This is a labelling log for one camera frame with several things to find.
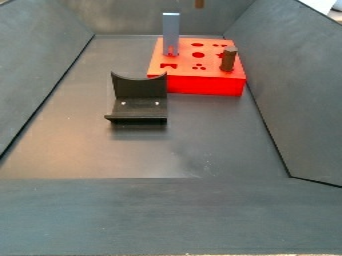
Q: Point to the dark hexagonal peg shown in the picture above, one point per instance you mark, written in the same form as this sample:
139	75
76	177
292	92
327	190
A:
228	58

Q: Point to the grey rectangular peg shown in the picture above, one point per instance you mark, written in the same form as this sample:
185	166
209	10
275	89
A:
171	25

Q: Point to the black curved holder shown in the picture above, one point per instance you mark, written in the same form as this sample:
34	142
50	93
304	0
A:
140	99

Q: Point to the brown oval peg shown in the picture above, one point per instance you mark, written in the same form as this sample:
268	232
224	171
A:
199	4

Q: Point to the red peg board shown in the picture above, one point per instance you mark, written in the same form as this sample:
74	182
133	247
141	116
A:
192	71

